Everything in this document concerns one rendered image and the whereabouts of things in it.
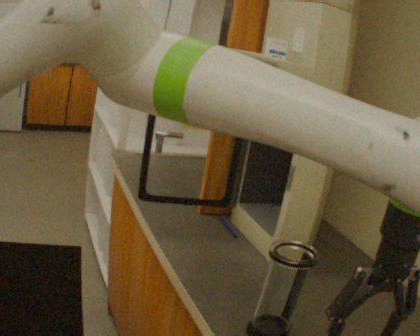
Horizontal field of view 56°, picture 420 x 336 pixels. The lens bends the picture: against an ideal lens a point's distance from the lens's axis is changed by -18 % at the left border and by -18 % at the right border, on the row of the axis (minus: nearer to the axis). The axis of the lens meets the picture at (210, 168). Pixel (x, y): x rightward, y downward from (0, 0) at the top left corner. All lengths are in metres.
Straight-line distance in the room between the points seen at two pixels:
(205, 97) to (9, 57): 0.25
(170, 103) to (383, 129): 0.26
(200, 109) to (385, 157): 0.23
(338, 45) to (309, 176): 0.38
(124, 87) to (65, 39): 0.14
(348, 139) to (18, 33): 0.39
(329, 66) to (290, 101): 0.73
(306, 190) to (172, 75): 0.80
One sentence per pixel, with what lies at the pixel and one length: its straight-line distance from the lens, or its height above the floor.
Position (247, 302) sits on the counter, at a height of 0.94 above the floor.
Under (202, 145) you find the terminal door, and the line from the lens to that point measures 1.47.
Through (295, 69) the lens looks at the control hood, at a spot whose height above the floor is 1.50.
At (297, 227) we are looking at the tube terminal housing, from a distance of 1.33.
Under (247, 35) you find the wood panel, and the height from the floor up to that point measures 1.56.
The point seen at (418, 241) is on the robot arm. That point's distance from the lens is 0.66.
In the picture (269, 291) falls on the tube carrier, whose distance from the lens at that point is 0.93.
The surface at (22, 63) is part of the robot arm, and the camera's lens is 0.53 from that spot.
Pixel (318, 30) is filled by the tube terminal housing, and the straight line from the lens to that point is 1.21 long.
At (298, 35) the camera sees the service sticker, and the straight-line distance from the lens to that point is 1.30.
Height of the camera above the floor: 1.55
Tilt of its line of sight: 16 degrees down
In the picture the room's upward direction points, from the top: 10 degrees clockwise
